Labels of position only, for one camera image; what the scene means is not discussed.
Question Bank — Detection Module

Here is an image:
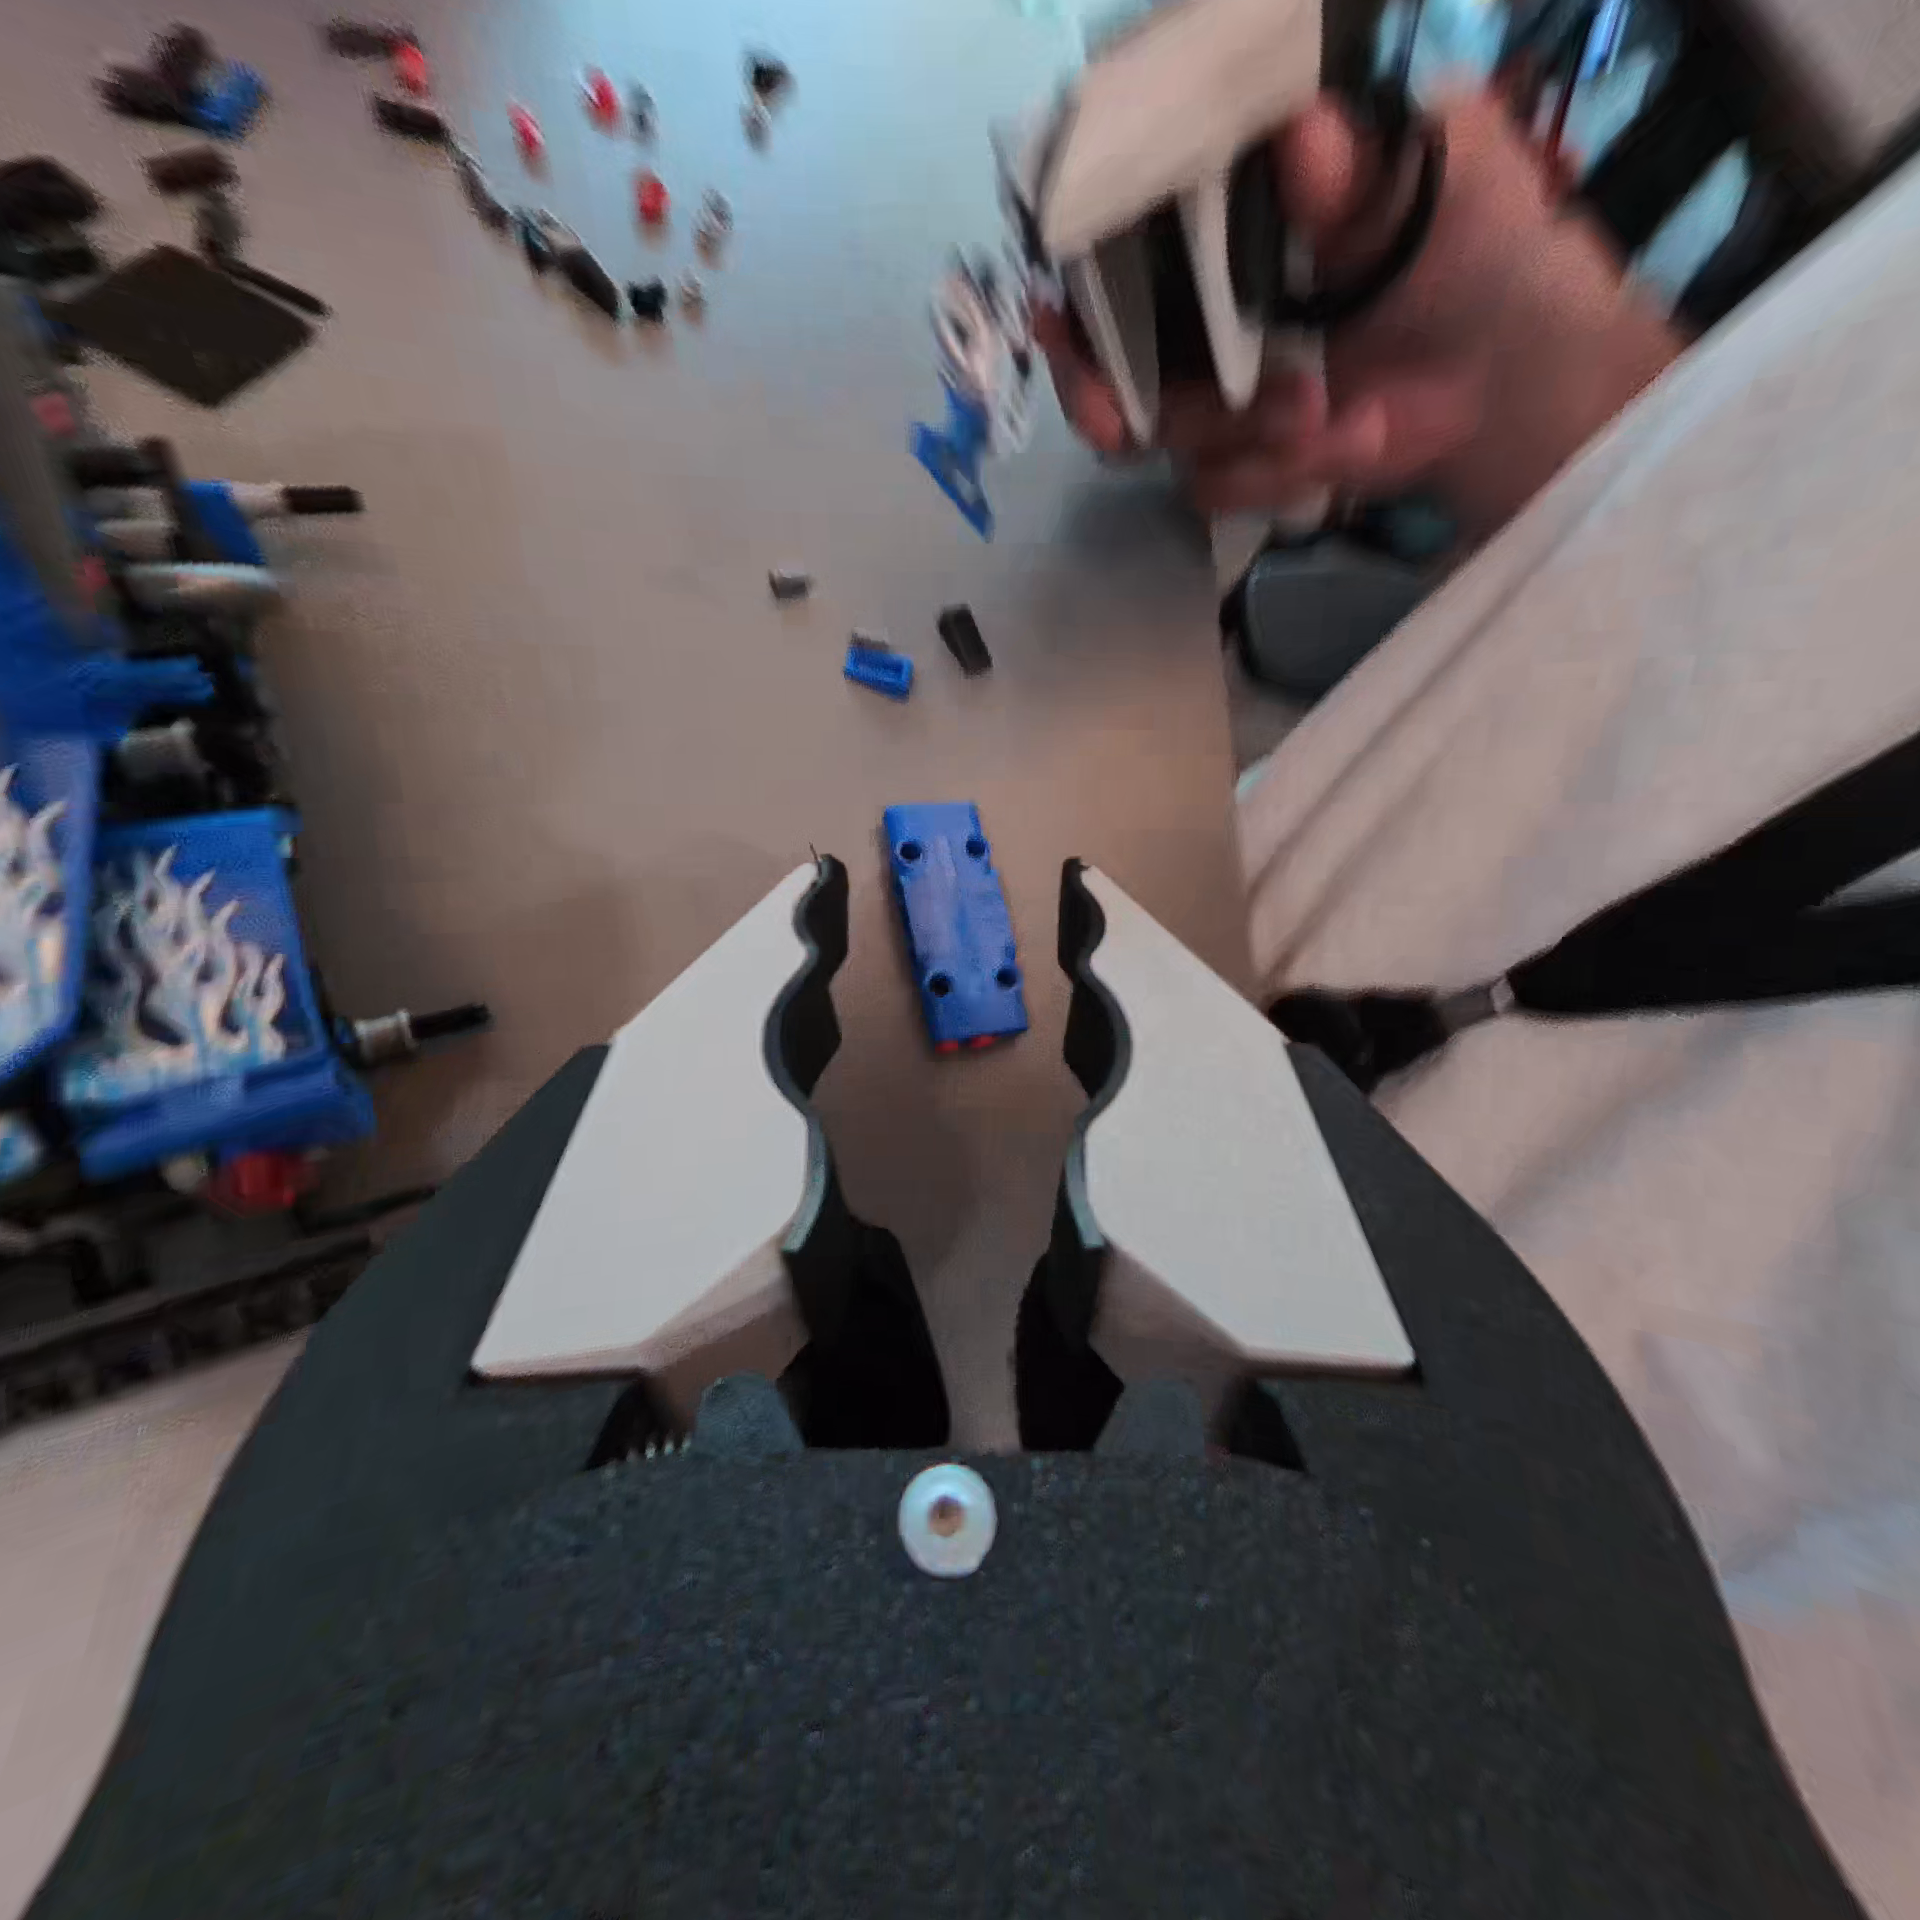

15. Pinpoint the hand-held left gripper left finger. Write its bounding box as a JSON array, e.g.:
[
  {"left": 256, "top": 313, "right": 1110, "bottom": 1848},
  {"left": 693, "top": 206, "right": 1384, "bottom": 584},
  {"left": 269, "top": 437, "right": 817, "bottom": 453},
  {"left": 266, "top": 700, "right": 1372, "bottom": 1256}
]
[{"left": 468, "top": 858, "right": 950, "bottom": 1443}]

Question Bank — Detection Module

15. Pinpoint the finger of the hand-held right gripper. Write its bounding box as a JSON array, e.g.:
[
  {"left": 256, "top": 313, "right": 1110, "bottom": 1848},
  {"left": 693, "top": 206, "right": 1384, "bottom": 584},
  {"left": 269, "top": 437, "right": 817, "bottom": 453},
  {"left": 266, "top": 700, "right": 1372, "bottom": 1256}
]
[
  {"left": 1032, "top": 0, "right": 1331, "bottom": 260},
  {"left": 1070, "top": 192, "right": 1273, "bottom": 456}
]

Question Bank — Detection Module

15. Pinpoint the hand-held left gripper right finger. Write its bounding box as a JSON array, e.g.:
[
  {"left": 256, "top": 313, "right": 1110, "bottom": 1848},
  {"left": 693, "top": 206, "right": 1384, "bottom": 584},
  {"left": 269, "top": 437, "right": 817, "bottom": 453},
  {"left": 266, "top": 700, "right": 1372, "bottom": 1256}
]
[{"left": 1017, "top": 858, "right": 1420, "bottom": 1443}]

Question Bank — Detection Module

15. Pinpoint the blue lego panel piece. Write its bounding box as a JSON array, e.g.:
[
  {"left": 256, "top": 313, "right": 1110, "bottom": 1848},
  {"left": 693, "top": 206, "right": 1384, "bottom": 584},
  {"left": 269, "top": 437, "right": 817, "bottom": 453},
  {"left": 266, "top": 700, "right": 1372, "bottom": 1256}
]
[{"left": 880, "top": 802, "right": 1033, "bottom": 1056}]

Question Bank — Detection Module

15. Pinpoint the pile of small lego pieces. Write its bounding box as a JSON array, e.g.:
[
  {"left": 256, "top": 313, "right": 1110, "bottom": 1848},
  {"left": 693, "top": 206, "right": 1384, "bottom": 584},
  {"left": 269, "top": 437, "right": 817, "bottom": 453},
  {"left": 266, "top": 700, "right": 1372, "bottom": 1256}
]
[{"left": 90, "top": 17, "right": 798, "bottom": 325}]

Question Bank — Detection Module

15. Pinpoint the blue black lego truck model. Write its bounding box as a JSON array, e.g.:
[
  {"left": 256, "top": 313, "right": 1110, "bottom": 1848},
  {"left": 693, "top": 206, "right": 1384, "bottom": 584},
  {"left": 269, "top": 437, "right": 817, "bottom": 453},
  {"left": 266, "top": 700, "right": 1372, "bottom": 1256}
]
[{"left": 0, "top": 286, "right": 497, "bottom": 1426}]

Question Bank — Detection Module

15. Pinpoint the person's right hand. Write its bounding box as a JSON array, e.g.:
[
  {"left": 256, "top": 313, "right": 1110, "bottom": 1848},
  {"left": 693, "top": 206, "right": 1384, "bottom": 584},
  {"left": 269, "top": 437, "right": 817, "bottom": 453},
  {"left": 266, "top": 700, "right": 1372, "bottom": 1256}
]
[{"left": 1046, "top": 104, "right": 1692, "bottom": 521}]

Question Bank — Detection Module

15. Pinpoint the black square flat panel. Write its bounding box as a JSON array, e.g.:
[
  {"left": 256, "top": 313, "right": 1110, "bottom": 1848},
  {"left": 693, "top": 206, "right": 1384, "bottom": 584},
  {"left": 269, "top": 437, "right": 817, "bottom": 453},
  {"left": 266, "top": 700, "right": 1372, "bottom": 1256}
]
[{"left": 45, "top": 243, "right": 331, "bottom": 410}]

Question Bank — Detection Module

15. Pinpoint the black lanyard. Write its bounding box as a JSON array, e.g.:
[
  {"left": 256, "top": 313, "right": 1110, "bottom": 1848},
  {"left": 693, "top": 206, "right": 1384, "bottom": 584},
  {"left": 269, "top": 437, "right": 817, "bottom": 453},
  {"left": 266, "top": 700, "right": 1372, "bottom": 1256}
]
[{"left": 1267, "top": 736, "right": 1920, "bottom": 1094}]

